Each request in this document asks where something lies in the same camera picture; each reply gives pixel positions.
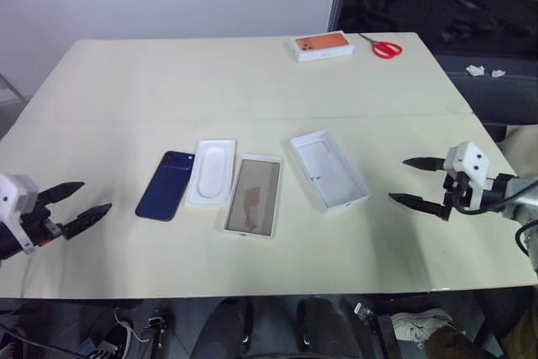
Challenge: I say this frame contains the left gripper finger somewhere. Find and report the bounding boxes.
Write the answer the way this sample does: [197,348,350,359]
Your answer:
[39,182,86,209]
[62,203,113,241]

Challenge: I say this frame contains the white sneaker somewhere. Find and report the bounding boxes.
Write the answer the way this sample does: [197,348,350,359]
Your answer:
[392,307,458,344]

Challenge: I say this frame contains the red handled scissors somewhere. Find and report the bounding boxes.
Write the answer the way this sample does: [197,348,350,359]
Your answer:
[357,31,404,61]

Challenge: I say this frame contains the dark blue smartphone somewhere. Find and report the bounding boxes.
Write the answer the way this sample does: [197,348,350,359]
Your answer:
[134,150,197,223]

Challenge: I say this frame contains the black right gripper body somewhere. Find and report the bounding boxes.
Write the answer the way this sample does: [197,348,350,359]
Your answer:
[440,171,472,224]

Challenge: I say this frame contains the thin white wire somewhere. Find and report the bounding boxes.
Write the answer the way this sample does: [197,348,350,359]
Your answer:
[113,307,150,346]

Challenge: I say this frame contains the dark upholstered seat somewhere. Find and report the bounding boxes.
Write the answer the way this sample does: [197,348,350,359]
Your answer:
[431,53,538,125]

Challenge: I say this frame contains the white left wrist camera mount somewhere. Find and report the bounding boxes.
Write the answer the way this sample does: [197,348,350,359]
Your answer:
[0,172,42,256]

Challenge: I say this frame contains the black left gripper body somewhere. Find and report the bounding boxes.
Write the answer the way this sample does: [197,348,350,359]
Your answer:
[19,197,69,250]

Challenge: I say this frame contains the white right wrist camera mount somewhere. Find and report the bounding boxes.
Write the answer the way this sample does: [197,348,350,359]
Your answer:
[443,140,496,209]

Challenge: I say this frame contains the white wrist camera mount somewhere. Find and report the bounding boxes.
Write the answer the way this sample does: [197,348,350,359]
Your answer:
[443,140,496,209]
[0,172,42,256]

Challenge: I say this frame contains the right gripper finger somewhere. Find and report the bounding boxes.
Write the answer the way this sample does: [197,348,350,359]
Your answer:
[402,156,447,172]
[388,193,446,219]

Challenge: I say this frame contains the dark rounded shape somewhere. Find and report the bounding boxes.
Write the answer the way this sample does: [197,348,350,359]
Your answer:
[200,296,255,359]
[297,296,351,359]

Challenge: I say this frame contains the closed orange phone box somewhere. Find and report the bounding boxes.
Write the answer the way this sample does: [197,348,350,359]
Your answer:
[289,30,355,64]

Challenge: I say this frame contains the white phone tray insert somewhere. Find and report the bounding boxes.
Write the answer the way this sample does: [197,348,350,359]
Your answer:
[185,137,237,209]

